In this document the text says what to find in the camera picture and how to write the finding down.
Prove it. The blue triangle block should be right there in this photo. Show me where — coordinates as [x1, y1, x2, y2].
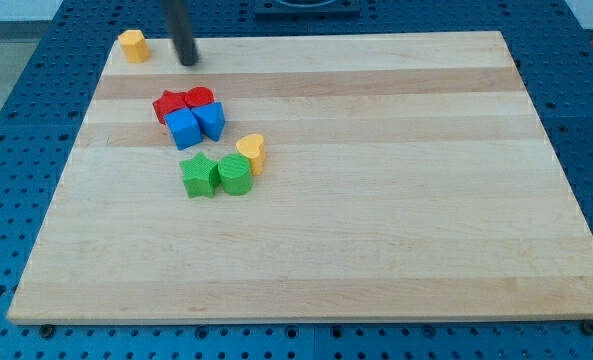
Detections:
[192, 102, 226, 141]

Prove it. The yellow heart block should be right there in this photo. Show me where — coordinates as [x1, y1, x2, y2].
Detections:
[236, 133, 266, 176]

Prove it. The red cylinder block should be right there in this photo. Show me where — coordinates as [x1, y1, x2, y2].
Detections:
[183, 86, 215, 108]

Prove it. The green cylinder block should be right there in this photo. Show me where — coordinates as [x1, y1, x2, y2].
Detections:
[218, 154, 253, 196]

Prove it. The red star block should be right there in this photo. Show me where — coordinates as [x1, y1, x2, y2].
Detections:
[152, 90, 186, 125]

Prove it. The green star block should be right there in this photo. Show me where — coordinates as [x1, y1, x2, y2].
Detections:
[179, 152, 221, 198]

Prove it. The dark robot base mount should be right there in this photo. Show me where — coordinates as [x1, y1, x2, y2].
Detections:
[252, 0, 362, 17]

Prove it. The blue cube block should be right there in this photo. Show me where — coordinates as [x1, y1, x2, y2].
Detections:
[164, 107, 203, 150]

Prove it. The light wooden board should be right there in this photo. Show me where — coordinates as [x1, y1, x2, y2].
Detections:
[7, 31, 593, 325]

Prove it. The yellow hexagon block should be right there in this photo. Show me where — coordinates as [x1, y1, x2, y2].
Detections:
[118, 29, 151, 63]

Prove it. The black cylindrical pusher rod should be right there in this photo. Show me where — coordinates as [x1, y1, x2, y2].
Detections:
[161, 0, 199, 67]

